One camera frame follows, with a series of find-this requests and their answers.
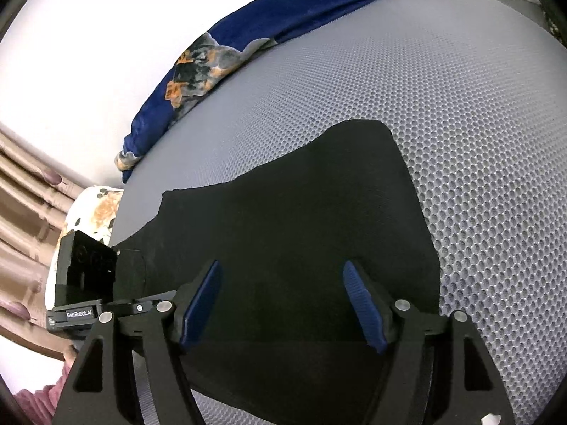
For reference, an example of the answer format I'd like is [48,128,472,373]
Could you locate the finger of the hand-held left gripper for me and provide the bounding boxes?
[108,291,178,333]
[116,249,147,302]

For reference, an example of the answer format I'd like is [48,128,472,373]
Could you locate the white floral pillow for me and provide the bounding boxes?
[44,186,125,311]

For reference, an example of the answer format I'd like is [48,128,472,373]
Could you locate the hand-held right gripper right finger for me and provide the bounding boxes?
[343,260,517,425]

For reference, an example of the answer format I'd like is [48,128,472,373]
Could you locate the black pants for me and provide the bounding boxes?
[111,119,441,423]

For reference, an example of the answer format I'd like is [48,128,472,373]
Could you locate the blue floral blanket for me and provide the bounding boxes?
[115,0,428,184]

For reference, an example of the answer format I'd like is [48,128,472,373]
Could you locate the pinkish brown curtain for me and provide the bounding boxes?
[0,128,89,359]

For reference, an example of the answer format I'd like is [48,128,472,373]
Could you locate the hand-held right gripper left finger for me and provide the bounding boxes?
[53,260,222,425]

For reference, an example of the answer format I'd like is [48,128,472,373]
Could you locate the grey mesh mat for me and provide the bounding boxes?
[106,0,567,425]

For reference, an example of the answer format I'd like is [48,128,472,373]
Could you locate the person's left forearm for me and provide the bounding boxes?
[13,343,80,425]

